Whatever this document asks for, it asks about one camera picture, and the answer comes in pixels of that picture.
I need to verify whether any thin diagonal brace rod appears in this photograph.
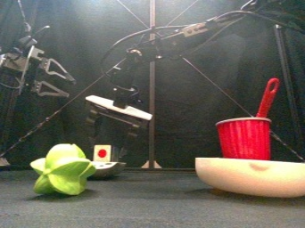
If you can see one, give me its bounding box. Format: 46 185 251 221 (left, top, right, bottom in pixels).
0 0 201 159
113 0 305 164

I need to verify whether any green toy star fruit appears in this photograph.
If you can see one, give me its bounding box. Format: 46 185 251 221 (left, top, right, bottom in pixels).
29 142 97 197

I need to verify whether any black cloth curtain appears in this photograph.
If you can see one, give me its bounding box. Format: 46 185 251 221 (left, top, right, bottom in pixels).
0 0 305 172

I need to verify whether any red plastic cup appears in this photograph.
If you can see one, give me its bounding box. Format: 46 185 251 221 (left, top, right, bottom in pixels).
213 117 272 161

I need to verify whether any white bowl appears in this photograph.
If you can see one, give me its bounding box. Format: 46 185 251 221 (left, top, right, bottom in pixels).
193 157 305 200

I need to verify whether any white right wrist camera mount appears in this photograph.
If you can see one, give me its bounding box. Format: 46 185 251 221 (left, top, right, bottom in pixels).
84 94 153 121

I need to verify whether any white post foot bracket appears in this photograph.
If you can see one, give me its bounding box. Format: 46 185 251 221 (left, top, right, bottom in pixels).
138 159 163 170

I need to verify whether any grey right arm cable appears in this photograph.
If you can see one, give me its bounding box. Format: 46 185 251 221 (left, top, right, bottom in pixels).
98 10 255 80

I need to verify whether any black vertical frame post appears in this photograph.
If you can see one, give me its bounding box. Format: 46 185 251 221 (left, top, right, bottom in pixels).
272 24 300 151
147 0 157 171

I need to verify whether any red spoon handle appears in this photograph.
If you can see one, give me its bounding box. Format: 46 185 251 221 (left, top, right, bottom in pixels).
255 77 280 119

